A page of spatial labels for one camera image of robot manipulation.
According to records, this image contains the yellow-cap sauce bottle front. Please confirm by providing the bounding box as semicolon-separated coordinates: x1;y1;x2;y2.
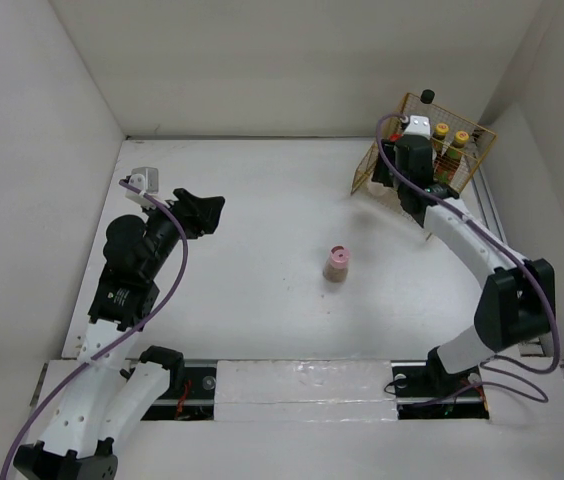
434;130;469;185

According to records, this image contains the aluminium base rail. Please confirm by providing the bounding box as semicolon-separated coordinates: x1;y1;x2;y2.
144;360;489;423

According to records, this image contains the yellow-cap sauce bottle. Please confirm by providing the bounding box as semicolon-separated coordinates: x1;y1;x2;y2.
431;122;449;155
434;130;469;185

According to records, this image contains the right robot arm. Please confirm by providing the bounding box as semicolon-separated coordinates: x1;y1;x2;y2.
373;134;558;403

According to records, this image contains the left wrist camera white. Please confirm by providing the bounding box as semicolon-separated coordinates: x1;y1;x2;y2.
122;167;159;208

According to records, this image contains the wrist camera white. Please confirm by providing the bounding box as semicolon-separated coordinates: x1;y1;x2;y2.
402;115;431;139
122;167;159;208

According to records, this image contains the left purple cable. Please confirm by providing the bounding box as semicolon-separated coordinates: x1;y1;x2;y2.
0;178;189;480

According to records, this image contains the yellow-cap beige jar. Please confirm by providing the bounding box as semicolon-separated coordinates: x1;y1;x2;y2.
367;182;390;197

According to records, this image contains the tall black-cap glass bottle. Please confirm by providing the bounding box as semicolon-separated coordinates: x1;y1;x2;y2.
420;89;435;104

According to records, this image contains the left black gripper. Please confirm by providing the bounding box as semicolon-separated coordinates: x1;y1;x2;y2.
141;188;222;279

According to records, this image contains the pink-cap spice jar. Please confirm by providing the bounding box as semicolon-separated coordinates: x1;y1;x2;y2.
323;245;350;283

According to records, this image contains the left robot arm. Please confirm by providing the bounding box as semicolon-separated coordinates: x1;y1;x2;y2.
5;182;225;479

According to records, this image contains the yellow wire basket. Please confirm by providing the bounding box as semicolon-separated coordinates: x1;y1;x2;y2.
351;90;497;216

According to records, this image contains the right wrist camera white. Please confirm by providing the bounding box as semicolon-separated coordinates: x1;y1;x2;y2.
402;115;431;139

